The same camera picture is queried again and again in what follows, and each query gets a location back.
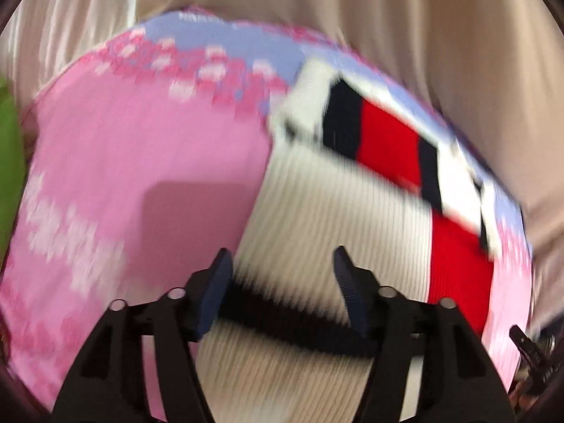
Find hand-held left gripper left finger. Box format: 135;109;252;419
52;247;234;423

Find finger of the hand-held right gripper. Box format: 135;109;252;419
509;325;551;380

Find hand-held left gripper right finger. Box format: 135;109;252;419
333;246;516;423

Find white red navy knit sweater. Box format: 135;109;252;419
194;59;503;423

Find pink floral blanket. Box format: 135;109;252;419
0;5;534;419

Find green cloth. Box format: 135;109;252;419
0;75;28;265

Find beige curtain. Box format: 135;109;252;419
0;0;564;331

